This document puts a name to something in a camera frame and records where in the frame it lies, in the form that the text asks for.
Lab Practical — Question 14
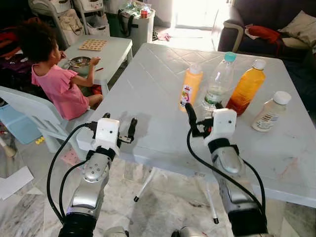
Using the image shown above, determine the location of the small orange juice bottle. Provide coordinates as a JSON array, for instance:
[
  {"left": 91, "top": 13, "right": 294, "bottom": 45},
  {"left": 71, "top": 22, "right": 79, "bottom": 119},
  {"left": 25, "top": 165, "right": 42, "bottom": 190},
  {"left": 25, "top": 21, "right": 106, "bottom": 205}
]
[{"left": 179, "top": 63, "right": 204, "bottom": 113}]

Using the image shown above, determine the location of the clear plastic water bottle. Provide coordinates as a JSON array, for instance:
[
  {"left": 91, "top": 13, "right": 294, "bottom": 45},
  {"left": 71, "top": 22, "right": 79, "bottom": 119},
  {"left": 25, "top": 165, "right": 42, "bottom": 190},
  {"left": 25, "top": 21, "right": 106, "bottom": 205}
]
[{"left": 201, "top": 51, "right": 237, "bottom": 112}]

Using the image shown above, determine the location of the large white plastic table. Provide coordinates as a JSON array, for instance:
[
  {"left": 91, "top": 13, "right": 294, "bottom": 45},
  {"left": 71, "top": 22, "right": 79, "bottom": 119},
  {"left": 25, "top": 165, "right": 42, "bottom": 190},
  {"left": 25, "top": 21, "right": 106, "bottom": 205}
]
[{"left": 77, "top": 42, "right": 316, "bottom": 225}]

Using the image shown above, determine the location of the child in pink dress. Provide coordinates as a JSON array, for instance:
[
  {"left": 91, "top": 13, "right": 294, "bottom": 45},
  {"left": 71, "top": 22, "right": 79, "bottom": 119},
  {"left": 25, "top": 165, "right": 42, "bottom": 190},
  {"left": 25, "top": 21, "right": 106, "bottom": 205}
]
[{"left": 17, "top": 19, "right": 104, "bottom": 121}]

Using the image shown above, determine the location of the amber drink bottle white cap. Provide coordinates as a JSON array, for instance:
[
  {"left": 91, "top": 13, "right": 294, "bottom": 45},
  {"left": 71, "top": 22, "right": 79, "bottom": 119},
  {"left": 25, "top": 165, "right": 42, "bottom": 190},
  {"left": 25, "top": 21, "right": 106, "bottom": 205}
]
[{"left": 226, "top": 59, "right": 267, "bottom": 117}]

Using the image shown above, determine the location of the metal bowl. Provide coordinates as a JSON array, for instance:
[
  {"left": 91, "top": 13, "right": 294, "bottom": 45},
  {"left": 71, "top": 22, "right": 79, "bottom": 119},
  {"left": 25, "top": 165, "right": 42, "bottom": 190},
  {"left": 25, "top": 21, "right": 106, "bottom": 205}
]
[{"left": 68, "top": 56, "right": 92, "bottom": 70}]

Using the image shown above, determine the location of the small white table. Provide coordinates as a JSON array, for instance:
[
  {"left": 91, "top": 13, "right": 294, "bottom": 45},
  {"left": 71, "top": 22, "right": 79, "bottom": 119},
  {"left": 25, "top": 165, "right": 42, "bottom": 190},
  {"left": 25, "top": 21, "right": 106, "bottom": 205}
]
[{"left": 58, "top": 36, "right": 134, "bottom": 97}]

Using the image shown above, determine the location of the small cloudy bottle white cap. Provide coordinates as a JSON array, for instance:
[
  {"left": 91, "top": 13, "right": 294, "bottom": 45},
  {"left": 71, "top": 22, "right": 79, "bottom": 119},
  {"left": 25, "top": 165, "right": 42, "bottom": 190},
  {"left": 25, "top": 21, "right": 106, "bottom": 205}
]
[{"left": 251, "top": 91, "right": 292, "bottom": 132}]

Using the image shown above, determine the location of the wooden puzzle board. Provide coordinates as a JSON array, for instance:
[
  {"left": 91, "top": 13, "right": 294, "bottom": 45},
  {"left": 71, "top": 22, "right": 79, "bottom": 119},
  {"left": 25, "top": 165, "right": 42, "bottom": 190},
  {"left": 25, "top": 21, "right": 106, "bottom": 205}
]
[{"left": 78, "top": 39, "right": 108, "bottom": 52}]

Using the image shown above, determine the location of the white plastic chair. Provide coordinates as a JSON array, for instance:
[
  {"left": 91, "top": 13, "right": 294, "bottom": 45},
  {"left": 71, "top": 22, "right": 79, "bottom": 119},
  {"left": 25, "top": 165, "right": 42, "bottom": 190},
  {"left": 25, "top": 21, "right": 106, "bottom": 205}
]
[{"left": 0, "top": 86, "right": 95, "bottom": 155}]

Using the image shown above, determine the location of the light blue plastic seat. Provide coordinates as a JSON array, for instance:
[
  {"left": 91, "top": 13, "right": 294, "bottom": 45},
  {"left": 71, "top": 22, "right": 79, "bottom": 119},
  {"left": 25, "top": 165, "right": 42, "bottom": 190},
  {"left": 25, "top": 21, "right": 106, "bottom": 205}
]
[{"left": 0, "top": 104, "right": 42, "bottom": 145}]

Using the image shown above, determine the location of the grey baby high chair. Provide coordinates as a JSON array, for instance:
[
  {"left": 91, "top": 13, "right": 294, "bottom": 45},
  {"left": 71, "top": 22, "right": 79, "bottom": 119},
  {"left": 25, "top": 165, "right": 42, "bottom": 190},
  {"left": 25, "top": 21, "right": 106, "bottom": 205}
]
[
  {"left": 73, "top": 0, "right": 110, "bottom": 36},
  {"left": 29, "top": 0, "right": 75, "bottom": 49}
]

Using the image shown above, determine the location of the grey robot left leg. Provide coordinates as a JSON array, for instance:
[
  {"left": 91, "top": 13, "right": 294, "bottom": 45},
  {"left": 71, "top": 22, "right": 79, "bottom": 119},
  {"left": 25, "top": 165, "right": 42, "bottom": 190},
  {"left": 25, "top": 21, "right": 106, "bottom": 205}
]
[{"left": 101, "top": 226, "right": 130, "bottom": 237}]

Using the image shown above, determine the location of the grey robot leg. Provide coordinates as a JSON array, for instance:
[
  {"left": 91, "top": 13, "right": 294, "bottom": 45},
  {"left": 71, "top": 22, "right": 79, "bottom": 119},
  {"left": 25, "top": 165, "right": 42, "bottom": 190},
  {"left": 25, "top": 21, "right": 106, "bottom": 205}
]
[
  {"left": 170, "top": 226, "right": 208, "bottom": 237},
  {"left": 101, "top": 226, "right": 130, "bottom": 237}
]

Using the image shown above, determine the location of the grey robot right leg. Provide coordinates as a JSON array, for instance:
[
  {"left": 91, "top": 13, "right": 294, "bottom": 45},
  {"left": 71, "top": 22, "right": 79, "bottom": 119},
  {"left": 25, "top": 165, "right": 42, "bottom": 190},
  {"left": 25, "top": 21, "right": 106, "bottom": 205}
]
[{"left": 170, "top": 226, "right": 208, "bottom": 237}]

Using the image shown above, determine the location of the red cloth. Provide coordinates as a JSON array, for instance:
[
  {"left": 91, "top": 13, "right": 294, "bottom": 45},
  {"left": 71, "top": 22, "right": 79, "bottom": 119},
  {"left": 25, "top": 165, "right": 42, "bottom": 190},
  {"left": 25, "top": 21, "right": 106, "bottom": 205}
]
[{"left": 245, "top": 25, "right": 285, "bottom": 46}]

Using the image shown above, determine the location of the white paper sheet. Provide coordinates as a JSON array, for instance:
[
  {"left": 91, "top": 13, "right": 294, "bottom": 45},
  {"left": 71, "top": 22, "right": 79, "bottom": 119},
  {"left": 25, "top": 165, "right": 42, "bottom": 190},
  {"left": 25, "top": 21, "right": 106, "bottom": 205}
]
[{"left": 0, "top": 166, "right": 35, "bottom": 200}]

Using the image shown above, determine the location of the dark sofa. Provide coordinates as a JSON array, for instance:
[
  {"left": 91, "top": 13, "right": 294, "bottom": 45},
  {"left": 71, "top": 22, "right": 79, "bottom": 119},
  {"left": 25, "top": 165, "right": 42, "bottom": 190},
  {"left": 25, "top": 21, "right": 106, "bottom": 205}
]
[{"left": 217, "top": 0, "right": 316, "bottom": 65}]

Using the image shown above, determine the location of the beige cushion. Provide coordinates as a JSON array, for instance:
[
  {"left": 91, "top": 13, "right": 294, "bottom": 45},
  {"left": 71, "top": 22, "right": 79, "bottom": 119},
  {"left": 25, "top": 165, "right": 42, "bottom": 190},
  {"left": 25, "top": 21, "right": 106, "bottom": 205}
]
[{"left": 277, "top": 11, "right": 316, "bottom": 48}]

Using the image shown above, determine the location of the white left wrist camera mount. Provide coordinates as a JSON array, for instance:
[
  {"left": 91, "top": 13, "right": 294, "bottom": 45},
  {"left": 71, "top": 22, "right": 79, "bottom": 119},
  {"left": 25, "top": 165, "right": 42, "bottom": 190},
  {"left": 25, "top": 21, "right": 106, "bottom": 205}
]
[{"left": 93, "top": 118, "right": 121, "bottom": 152}]

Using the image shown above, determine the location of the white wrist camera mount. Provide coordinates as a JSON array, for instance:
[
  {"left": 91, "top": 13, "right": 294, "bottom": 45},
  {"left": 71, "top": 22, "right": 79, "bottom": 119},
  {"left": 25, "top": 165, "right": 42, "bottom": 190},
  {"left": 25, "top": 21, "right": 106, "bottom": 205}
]
[
  {"left": 204, "top": 109, "right": 238, "bottom": 146},
  {"left": 93, "top": 118, "right": 121, "bottom": 152}
]

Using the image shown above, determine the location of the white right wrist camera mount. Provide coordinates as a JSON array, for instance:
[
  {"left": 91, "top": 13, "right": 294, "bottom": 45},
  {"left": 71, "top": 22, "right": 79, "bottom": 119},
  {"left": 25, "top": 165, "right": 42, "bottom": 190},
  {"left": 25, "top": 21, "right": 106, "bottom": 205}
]
[{"left": 204, "top": 109, "right": 238, "bottom": 146}]

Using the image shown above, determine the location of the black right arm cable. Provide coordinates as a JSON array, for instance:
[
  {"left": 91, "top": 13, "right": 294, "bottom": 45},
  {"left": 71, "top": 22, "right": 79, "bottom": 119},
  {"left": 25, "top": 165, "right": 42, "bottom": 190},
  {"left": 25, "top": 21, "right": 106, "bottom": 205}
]
[{"left": 187, "top": 129, "right": 266, "bottom": 213}]

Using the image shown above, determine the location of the short black left arm cable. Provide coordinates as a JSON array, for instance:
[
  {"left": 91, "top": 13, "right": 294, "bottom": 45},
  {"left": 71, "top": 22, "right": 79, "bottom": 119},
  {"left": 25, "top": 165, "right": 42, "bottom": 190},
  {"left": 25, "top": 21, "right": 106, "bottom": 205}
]
[{"left": 59, "top": 160, "right": 89, "bottom": 218}]

